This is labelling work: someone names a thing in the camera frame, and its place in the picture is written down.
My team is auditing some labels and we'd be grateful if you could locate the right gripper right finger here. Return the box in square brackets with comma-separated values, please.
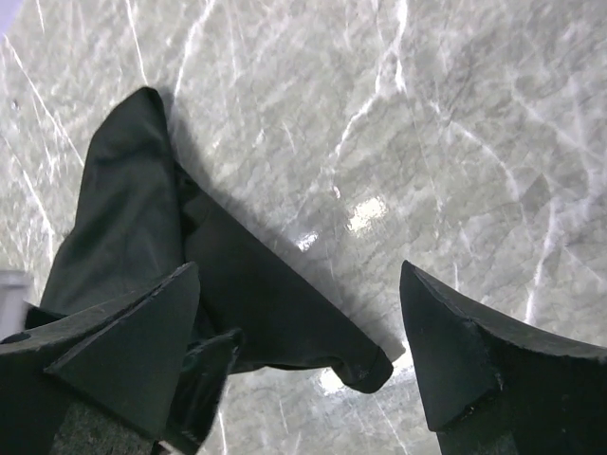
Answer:
[400, 262, 606, 454]

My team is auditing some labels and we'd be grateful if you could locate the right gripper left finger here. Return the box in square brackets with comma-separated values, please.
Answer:
[1, 264, 199, 454]

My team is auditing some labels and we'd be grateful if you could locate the black t-shirt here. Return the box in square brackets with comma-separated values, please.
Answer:
[40, 86, 393, 454]

